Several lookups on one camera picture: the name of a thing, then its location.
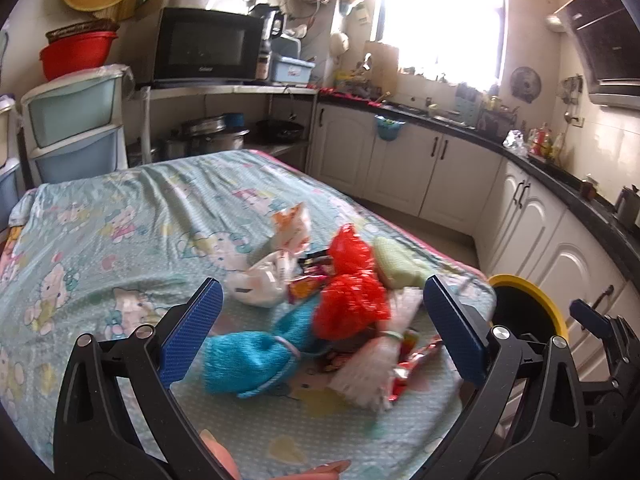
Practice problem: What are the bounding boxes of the red plastic bag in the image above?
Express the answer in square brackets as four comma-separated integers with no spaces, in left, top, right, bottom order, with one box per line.
[312,224,390,341]

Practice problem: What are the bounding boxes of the yellow rimmed black trash bin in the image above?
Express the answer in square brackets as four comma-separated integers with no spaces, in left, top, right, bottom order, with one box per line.
[488,274,568,342]

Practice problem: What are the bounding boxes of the black kitchen countertop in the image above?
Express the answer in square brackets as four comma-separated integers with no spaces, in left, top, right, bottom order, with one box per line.
[318,90,640,285]

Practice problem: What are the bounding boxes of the white kitchen cabinets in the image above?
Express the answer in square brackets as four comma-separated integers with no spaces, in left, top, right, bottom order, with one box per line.
[307,101,639,324]

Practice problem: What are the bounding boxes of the operator hand under gripper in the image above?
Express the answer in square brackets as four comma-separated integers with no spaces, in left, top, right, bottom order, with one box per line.
[200,429,350,480]

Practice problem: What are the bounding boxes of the blue knitted cloth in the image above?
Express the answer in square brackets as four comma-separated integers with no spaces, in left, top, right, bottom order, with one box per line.
[203,296,329,399]

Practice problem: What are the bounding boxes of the red foil snack wrapper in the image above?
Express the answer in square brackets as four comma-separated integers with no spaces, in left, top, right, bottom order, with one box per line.
[387,335,442,404]

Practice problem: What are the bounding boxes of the white crumpled plastic bag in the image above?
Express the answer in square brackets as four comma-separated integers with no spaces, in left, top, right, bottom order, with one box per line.
[224,250,295,308]

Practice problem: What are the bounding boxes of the white fringed cloth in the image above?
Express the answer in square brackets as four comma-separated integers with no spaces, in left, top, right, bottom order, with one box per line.
[328,287,423,412]

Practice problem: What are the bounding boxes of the grey metal pitcher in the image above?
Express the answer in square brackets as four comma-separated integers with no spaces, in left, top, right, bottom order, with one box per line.
[614,184,640,230]

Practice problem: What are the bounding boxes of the orange white snack packet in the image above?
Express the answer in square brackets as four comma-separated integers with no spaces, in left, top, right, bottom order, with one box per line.
[270,203,311,255]

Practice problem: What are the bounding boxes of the small colourful snack wrapper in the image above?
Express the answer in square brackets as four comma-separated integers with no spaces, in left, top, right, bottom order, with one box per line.
[286,249,335,304]

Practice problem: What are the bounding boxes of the brown glass jar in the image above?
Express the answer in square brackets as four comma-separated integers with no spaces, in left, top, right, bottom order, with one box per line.
[579,174,599,202]

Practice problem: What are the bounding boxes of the red condiment bottles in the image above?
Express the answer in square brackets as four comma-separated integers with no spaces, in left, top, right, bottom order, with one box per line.
[527,122,553,159]

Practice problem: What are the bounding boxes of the stainless steel pot stack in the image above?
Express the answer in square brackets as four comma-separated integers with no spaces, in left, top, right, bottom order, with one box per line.
[163,116,250,159]

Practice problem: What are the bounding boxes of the black wok pan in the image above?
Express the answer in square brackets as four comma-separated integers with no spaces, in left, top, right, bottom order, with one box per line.
[256,118,305,144]

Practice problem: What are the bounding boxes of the blue hanging sink basket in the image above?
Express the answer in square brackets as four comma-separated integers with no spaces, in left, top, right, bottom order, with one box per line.
[375,115,406,142]

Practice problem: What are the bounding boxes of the plastic drawer cabinet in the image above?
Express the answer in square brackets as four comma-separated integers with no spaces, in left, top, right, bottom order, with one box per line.
[21,64,134,185]

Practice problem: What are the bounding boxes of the metal shelf rack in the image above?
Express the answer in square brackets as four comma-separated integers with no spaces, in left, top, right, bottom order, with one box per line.
[122,84,318,170]

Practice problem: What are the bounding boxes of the blue plastic storage box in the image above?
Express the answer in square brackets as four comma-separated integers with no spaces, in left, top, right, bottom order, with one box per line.
[270,54,314,86]

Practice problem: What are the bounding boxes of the wooden cutting board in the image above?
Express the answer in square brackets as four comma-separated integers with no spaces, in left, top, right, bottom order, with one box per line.
[363,41,399,93]

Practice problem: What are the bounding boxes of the black microwave oven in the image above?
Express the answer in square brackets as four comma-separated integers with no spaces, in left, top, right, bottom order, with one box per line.
[120,8,264,86]

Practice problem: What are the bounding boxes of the red plastic basin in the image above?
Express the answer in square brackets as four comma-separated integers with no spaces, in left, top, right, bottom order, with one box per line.
[39,32,117,81]

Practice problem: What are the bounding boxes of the black range hood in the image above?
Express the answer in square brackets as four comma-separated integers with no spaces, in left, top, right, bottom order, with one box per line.
[555,0,640,110]

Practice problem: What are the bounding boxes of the black blender jug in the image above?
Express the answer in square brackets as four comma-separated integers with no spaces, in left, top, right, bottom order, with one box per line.
[250,3,285,41]

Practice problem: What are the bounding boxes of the wall ventilation fan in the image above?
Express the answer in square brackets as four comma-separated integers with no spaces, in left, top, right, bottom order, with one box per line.
[510,66,542,104]

